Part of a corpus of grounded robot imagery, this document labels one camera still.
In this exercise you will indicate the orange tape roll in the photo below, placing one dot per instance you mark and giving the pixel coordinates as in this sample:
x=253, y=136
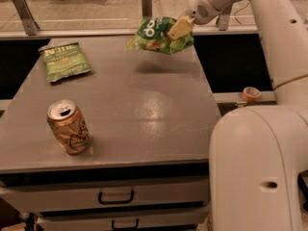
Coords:
x=251, y=94

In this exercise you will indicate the orange soda can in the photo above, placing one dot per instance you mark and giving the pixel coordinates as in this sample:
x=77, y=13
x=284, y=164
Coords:
x=68, y=126

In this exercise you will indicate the green rice chip bag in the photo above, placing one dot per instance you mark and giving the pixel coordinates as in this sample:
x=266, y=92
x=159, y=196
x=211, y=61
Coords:
x=152, y=36

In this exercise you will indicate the middle metal bracket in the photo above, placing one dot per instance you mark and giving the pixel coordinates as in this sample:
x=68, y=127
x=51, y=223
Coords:
x=146, y=8

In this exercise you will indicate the grey drawer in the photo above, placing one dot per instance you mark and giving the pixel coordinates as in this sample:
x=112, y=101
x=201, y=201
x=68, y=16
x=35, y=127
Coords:
x=150, y=220
x=52, y=198

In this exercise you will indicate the right metal bracket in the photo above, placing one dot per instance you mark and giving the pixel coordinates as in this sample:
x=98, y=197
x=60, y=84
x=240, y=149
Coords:
x=224, y=18

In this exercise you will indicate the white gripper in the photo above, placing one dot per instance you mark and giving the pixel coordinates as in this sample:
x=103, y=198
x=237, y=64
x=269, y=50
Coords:
x=198, y=8

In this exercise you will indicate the lower grey drawer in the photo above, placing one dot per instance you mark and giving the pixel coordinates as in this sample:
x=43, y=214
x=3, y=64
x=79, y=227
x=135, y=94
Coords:
x=150, y=220

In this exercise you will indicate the left metal bracket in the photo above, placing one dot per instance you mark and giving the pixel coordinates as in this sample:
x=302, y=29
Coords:
x=30, y=26

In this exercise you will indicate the metal bracket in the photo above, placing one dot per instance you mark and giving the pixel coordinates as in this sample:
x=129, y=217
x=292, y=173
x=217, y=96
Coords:
x=30, y=26
x=146, y=8
x=224, y=18

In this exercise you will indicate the upper grey drawer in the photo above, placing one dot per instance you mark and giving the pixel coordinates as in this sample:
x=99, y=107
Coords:
x=52, y=198

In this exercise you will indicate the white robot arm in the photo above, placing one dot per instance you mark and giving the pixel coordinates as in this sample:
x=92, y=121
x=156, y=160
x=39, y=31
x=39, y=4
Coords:
x=257, y=152

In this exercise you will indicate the green jalapeno chip bag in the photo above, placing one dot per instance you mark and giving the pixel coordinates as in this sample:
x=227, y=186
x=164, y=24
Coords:
x=64, y=61

